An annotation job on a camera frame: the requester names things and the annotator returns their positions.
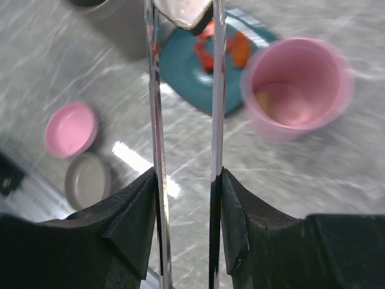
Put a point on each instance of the red shrimp toy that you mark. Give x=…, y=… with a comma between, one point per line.
x=205, y=59

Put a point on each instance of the grey plastic cup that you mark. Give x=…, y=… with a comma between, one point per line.
x=120, y=21

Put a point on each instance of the sushi roll piece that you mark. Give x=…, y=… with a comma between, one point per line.
x=190, y=15

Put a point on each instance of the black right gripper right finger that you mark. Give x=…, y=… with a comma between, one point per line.
x=266, y=248

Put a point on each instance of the pink plastic cup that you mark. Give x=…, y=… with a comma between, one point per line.
x=309, y=82

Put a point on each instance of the teal square plate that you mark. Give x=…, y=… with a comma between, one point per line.
x=181, y=70

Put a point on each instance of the grey cup lid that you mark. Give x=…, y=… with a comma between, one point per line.
x=87, y=181

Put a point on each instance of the orange food piece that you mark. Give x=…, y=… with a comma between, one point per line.
x=240, y=50

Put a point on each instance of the pink cup lid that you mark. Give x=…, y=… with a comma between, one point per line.
x=71, y=130

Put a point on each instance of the metal food tongs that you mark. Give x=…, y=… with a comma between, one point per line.
x=218, y=105

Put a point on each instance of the white steamed bun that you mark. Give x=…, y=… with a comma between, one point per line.
x=264, y=101

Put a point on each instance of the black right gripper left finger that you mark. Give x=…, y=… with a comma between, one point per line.
x=106, y=245

